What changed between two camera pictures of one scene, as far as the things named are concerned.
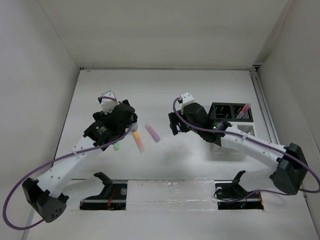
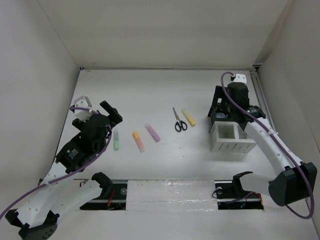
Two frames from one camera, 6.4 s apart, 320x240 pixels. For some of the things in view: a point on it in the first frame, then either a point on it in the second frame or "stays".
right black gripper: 174,119 -> 226,95
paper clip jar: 135,126 -> 220,115
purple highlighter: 153,133 stays
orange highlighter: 138,142 stays
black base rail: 229,196 stays
